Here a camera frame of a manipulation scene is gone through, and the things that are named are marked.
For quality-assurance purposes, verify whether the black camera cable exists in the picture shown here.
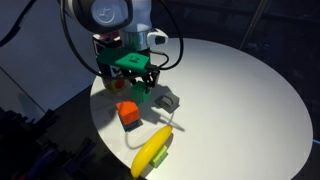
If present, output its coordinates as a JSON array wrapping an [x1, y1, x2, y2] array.
[[146, 0, 185, 73]]

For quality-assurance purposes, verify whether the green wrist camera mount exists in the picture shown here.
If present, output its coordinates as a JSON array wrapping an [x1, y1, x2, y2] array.
[[97, 47, 151, 75]]

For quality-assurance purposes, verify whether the pink cube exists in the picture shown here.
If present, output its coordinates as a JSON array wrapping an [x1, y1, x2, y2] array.
[[99, 32, 122, 43]]

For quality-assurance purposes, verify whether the blue block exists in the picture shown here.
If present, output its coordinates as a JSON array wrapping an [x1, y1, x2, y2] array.
[[121, 118, 144, 133]]

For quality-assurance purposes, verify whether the lime green flat block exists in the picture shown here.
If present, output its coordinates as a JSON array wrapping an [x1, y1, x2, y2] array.
[[149, 144, 169, 169]]

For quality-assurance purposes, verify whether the black and white picture cube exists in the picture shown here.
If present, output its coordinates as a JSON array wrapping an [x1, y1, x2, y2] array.
[[98, 62, 124, 81]]

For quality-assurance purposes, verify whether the grey block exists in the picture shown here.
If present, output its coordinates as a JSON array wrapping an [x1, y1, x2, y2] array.
[[155, 94, 181, 113]]

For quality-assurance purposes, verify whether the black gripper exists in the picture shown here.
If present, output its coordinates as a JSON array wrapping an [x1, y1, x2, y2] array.
[[132, 68, 161, 89]]

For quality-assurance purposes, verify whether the black cable with gold plug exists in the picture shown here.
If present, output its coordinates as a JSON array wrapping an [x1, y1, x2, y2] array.
[[59, 0, 169, 82]]

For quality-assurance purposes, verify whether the orange block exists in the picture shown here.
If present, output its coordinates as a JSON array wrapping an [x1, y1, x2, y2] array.
[[115, 100, 140, 126]]

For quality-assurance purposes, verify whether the yellow cube with orange circle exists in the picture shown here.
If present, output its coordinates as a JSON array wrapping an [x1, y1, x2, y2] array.
[[101, 77, 129, 95]]

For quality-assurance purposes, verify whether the black hanging cable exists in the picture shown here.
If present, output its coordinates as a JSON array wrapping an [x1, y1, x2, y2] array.
[[0, 0, 38, 48]]

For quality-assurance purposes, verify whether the yellow banana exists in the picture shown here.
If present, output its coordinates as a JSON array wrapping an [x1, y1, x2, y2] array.
[[130, 124, 174, 179]]

